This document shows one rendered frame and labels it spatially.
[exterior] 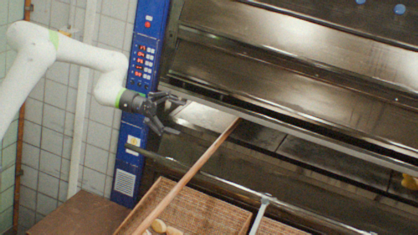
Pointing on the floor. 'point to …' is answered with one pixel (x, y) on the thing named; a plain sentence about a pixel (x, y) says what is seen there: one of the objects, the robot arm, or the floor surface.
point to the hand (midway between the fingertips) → (180, 118)
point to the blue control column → (157, 10)
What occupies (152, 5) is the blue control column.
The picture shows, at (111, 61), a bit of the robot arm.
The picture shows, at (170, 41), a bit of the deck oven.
